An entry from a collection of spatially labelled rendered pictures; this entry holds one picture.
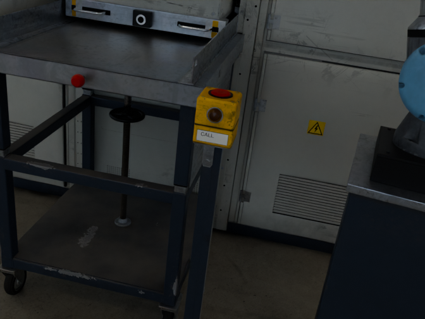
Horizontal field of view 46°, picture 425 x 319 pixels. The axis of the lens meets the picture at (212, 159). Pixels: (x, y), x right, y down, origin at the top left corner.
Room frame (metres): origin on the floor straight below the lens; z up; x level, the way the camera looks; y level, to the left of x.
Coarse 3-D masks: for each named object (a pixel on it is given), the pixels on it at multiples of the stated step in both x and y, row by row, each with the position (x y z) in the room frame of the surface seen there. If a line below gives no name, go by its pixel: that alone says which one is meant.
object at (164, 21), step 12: (84, 0) 1.66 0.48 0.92; (108, 12) 1.65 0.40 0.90; (120, 12) 1.65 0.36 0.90; (132, 12) 1.64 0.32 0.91; (156, 12) 1.63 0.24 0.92; (168, 12) 1.63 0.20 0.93; (156, 24) 1.63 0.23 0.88; (168, 24) 1.62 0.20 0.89; (192, 24) 1.61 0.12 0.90; (204, 24) 1.61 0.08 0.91
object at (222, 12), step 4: (220, 0) 1.62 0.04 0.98; (224, 0) 1.67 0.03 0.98; (228, 0) 1.77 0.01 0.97; (232, 0) 1.86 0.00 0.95; (236, 0) 1.96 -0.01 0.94; (220, 4) 1.61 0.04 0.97; (224, 4) 1.68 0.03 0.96; (228, 4) 1.78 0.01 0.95; (232, 4) 1.87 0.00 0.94; (220, 8) 1.61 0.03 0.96; (224, 8) 1.69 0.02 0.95; (228, 8) 1.79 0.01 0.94; (232, 8) 1.88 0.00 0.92; (220, 12) 1.62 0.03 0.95; (224, 12) 1.70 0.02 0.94; (228, 12) 1.80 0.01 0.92; (220, 16) 1.63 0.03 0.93; (224, 16) 1.71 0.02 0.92
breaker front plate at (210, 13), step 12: (96, 0) 1.67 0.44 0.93; (108, 0) 1.67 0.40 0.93; (120, 0) 1.66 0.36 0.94; (132, 0) 1.65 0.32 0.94; (144, 0) 1.65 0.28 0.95; (156, 0) 1.64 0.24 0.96; (168, 0) 1.64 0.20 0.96; (180, 0) 1.63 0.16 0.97; (192, 0) 1.63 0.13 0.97; (204, 0) 1.62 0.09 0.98; (216, 0) 1.62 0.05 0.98; (180, 12) 1.63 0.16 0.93; (192, 12) 1.63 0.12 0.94; (204, 12) 1.62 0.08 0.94; (216, 12) 1.62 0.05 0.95
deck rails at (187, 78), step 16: (64, 0) 1.68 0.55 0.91; (0, 16) 1.32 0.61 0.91; (16, 16) 1.40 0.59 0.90; (32, 16) 1.48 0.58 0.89; (48, 16) 1.58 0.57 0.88; (64, 16) 1.68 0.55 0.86; (0, 32) 1.32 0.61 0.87; (16, 32) 1.39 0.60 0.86; (32, 32) 1.45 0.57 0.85; (224, 32) 1.55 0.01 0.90; (0, 48) 1.26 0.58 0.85; (208, 48) 1.32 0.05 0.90; (224, 48) 1.56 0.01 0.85; (192, 64) 1.16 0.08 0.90; (208, 64) 1.34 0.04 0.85; (192, 80) 1.16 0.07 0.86
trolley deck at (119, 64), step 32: (64, 32) 1.52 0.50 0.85; (96, 32) 1.57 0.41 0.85; (128, 32) 1.63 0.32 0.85; (160, 32) 1.68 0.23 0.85; (0, 64) 1.23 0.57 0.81; (32, 64) 1.22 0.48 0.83; (64, 64) 1.20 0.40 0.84; (96, 64) 1.23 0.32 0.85; (128, 64) 1.27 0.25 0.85; (160, 64) 1.30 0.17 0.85; (224, 64) 1.42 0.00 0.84; (160, 96) 1.17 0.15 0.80; (192, 96) 1.15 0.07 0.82
